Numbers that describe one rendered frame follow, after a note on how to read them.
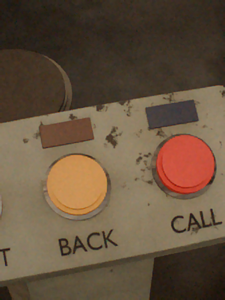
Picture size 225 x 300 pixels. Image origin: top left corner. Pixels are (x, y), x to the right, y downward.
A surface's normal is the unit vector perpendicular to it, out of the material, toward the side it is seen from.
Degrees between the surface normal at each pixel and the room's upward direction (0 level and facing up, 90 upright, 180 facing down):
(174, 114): 20
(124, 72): 0
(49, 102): 0
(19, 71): 0
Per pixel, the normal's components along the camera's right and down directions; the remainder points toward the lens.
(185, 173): 0.07, -0.25
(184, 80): 0.00, -0.56
